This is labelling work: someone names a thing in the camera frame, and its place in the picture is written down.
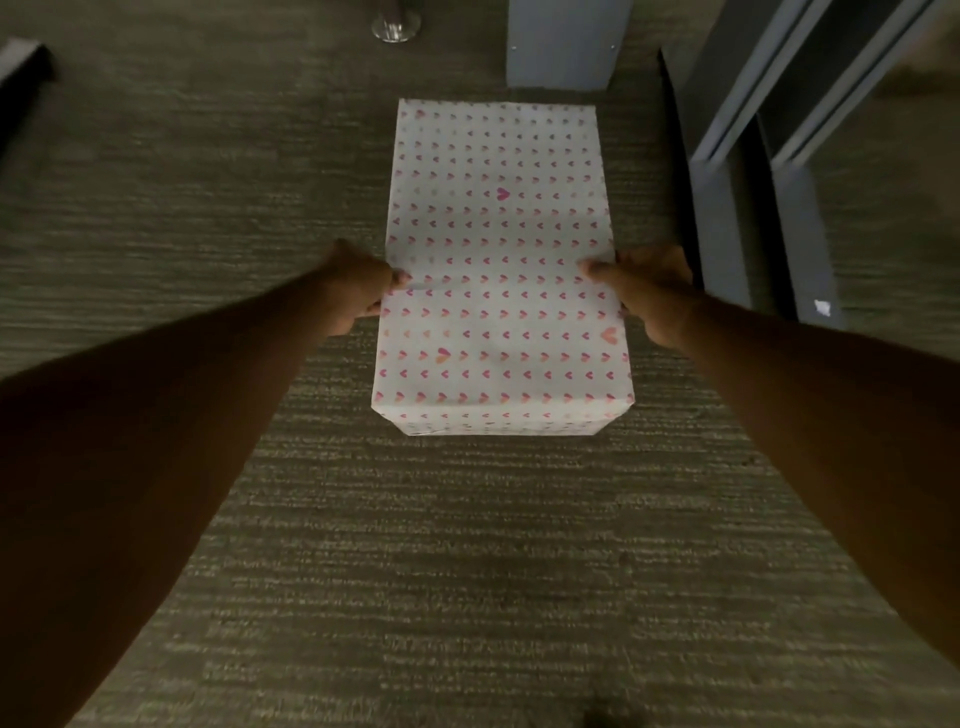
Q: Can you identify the dark furniture piece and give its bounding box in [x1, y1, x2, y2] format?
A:
[0, 39, 55, 170]

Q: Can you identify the person's right forearm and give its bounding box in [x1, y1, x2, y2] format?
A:
[667, 288, 960, 672]

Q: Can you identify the person's left forearm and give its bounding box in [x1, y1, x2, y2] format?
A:
[0, 264, 354, 728]

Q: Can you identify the heart-patterned gift-wrapped box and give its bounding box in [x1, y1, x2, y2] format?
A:
[371, 98, 635, 438]

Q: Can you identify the person's right hand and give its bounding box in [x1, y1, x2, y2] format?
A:
[582, 245, 705, 351]

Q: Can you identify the grey cabinet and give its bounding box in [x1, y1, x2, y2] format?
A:
[504, 0, 635, 93]

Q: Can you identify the person's left hand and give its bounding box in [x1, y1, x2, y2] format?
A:
[310, 239, 413, 339]

